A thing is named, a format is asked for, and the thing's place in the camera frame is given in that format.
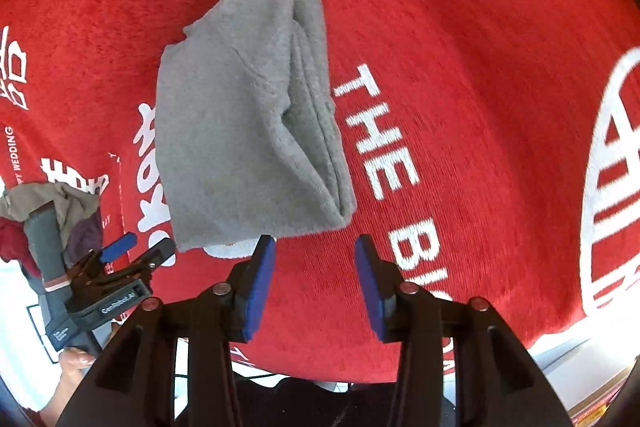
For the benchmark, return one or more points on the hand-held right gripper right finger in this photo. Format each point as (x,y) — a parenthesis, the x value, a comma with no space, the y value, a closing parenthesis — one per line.
(372,292)

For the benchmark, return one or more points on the grey small garment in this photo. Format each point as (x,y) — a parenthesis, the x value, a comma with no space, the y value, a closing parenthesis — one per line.
(225,132)

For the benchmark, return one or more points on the purple cloth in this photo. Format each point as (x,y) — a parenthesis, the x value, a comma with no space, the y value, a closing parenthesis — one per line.
(86,234)

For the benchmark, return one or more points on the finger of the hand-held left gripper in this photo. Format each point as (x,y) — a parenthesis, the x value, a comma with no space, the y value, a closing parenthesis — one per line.
(155,257)
(119,246)

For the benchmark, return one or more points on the dark red cloth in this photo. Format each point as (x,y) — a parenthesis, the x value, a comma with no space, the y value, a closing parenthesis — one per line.
(15,242)

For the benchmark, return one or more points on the pile of mixed clothes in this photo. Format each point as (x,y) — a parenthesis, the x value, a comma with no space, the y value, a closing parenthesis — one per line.
(75,199)

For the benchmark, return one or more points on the person's left hand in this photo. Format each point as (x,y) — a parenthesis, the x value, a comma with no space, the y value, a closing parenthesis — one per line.
(75,361)

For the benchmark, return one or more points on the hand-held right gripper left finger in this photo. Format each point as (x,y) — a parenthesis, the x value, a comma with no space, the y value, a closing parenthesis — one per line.
(260,287)

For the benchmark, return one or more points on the red printed blanket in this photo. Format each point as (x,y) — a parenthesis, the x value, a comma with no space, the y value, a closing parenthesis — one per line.
(450,57)

